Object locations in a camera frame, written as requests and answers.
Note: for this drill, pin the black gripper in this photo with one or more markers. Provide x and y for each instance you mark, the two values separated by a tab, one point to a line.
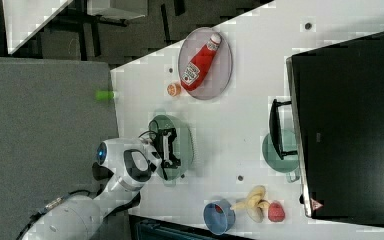
163	143

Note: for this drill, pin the green plastic strainer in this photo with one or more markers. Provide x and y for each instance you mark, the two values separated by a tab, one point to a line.
182	146

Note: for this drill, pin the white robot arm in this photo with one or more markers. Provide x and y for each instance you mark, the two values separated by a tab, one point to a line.
131	161

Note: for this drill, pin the orange slice toy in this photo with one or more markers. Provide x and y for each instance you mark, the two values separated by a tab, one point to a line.
174	89

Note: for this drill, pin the black cylinder near edge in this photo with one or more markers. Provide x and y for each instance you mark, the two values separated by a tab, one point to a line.
101	173

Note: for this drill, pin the green cylinder object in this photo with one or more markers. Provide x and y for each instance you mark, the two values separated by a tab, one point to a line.
102	95

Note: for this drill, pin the red ketchup bottle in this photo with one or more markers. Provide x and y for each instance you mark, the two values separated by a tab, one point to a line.
198	67

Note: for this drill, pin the grey round plate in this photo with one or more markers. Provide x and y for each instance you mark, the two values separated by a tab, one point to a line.
220	71

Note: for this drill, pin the red toy in cup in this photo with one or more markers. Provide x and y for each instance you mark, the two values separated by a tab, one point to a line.
218	209

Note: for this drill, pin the blue plastic cup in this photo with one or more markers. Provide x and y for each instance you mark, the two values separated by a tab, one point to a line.
217	223

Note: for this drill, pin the yellow banana toy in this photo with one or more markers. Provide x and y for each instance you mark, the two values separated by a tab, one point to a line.
254	199

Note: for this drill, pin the white garlic toy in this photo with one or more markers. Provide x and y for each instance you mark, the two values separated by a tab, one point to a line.
256	214

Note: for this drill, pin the red strawberry toy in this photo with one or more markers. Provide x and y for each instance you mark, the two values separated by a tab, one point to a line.
276	212

